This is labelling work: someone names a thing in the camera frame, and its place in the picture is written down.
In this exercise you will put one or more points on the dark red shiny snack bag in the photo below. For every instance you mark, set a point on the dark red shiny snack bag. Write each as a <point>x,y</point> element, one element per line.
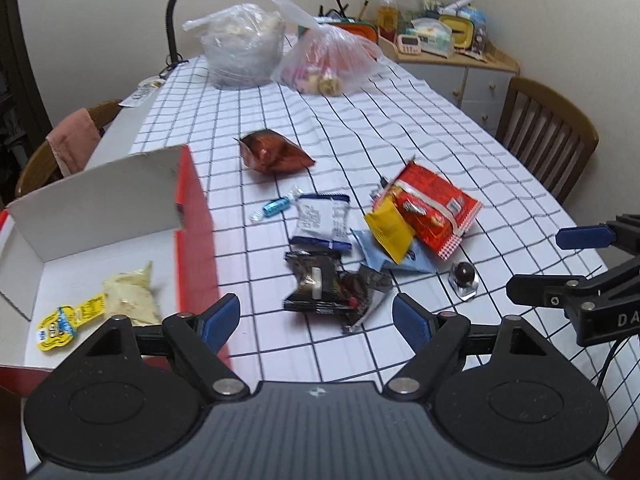
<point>272,152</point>

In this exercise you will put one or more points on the blue wrapped candy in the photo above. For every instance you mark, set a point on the blue wrapped candy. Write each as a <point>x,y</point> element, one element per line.
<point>272,206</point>

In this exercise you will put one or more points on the blue pack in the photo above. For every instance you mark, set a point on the blue pack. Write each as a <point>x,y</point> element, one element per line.
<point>475,15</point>

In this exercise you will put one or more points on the yellow box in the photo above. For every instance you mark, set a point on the yellow box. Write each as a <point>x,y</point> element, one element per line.
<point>456,32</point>

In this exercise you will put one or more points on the red and white cardboard box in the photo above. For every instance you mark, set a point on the red and white cardboard box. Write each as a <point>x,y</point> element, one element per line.
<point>100,240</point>

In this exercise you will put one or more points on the white and blue snack packet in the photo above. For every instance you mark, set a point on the white and blue snack packet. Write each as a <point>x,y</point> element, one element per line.
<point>320,220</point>

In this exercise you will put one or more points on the white kitchen timer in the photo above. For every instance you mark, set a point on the white kitchen timer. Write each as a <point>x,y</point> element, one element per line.
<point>408,44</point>

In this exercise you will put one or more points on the white tissue pack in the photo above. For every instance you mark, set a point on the white tissue pack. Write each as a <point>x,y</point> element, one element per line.
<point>431,35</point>

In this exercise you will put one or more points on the wooden chair with cloth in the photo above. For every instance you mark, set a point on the wooden chair with cloth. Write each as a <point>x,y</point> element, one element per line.
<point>35,165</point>

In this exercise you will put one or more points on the wooden slatted chair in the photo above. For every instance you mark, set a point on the wooden slatted chair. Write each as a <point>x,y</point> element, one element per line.
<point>550,130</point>

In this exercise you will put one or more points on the white tube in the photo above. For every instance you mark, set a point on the white tube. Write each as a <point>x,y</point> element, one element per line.
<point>457,4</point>

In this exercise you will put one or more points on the white checked tablecloth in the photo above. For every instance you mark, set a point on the white checked tablecloth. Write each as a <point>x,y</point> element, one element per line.
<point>400,125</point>

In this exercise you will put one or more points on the large red snack packet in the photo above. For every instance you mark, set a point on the large red snack packet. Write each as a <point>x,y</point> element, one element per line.
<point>440,205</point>

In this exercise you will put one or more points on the pink cloth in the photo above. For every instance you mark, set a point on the pink cloth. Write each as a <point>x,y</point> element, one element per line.
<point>72,140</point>

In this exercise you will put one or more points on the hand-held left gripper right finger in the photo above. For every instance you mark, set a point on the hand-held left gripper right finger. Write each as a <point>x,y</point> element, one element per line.
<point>411,322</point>

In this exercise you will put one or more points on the clear plastic bag with containers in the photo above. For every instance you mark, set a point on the clear plastic bag with containers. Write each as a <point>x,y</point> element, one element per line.
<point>240,50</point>

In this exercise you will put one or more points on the orange and green container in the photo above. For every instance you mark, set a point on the orange and green container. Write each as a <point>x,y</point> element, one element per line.
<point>357,26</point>

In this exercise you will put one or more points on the yellow sauce sachet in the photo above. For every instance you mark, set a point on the yellow sauce sachet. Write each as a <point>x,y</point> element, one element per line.
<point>70,322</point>

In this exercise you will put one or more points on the yellow snack packet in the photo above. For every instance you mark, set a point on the yellow snack packet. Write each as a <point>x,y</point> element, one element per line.
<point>390,227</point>

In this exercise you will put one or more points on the light blue snack packet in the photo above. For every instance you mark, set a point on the light blue snack packet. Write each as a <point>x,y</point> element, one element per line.
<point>385,255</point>

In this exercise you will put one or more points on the clear plastic bag with sweets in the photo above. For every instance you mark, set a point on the clear plastic bag with sweets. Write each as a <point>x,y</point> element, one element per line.
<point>330,60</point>

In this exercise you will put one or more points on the chocolate ball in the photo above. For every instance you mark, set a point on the chocolate ball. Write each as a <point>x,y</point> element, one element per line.
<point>462,274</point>

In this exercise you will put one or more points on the black snack packet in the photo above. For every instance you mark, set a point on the black snack packet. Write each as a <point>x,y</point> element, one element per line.
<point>365,290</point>
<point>312,280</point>

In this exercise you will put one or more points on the cream snack packet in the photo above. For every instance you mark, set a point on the cream snack packet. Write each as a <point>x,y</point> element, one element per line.
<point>132,295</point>

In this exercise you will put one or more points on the amber liquid bottle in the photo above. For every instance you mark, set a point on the amber liquid bottle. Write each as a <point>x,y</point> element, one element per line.
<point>388,17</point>

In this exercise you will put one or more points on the silver desk lamp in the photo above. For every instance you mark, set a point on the silver desk lamp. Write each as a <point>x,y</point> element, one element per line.
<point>172,15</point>

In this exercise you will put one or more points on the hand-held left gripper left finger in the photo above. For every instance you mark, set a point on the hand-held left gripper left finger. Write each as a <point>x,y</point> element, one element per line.
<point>220,322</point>

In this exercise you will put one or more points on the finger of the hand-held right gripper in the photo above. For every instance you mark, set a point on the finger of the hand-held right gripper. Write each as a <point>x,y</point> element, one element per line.
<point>585,236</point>
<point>542,290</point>

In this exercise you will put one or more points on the white wooden cabinet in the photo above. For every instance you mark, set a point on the white wooden cabinet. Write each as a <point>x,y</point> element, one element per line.
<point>475,85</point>

